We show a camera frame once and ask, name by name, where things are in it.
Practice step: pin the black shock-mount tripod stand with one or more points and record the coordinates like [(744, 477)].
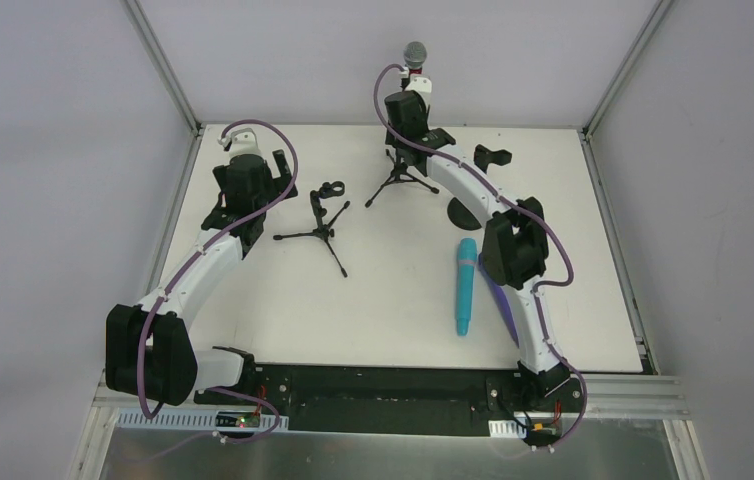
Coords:
[(399, 174)]

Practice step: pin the black clip tripod stand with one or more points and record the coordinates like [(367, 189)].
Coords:
[(324, 230)]

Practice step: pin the left circuit board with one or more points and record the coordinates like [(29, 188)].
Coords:
[(237, 420)]

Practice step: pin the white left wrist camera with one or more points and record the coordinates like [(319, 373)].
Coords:
[(240, 142)]

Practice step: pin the red glitter microphone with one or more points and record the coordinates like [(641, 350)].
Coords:
[(414, 57)]

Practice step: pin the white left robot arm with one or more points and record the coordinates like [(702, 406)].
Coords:
[(148, 347)]

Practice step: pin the right circuit board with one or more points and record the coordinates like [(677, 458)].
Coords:
[(541, 437)]

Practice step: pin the black round-base mic stand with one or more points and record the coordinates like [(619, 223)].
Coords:
[(458, 214)]

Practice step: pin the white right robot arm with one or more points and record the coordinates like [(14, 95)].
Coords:
[(516, 240)]

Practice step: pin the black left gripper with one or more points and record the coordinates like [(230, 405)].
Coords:
[(226, 216)]

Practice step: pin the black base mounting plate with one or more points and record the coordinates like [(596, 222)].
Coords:
[(403, 401)]

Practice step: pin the circuit board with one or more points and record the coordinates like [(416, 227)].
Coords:
[(237, 420), (541, 437)]

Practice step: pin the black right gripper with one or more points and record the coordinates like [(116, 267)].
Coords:
[(431, 141)]

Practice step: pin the purple microphone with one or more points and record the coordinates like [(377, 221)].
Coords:
[(501, 302)]

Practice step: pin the teal microphone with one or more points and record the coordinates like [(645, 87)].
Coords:
[(466, 267)]

